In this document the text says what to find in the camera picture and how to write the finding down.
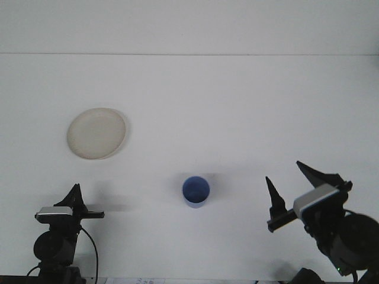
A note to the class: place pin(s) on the pale round plate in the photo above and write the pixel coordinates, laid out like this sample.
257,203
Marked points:
96,133

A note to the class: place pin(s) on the pale blue cup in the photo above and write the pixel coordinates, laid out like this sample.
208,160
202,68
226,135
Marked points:
196,190

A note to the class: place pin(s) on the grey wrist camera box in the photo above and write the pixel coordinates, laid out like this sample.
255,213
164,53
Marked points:
54,211
314,198

